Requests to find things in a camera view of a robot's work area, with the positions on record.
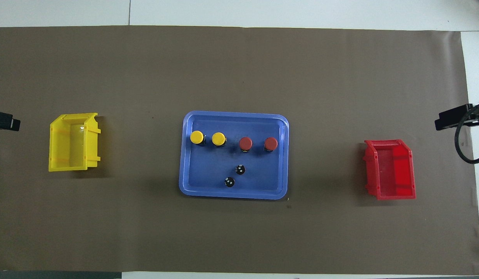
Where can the yellow plastic storage bin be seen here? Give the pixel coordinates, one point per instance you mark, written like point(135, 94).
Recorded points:
point(74, 143)

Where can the blue plastic tray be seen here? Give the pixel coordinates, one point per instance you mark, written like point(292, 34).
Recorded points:
point(208, 166)

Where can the yellow push button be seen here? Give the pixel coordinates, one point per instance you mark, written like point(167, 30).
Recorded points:
point(197, 136)
point(218, 138)

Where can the red plastic storage bin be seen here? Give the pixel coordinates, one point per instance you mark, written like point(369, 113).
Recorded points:
point(398, 170)

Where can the red push button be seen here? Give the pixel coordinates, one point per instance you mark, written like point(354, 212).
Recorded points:
point(245, 143)
point(271, 143)

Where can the brown paper table mat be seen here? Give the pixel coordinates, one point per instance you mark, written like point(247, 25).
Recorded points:
point(239, 69)

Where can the black cylindrical capacitor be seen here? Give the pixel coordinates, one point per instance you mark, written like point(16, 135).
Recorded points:
point(229, 182)
point(240, 169)

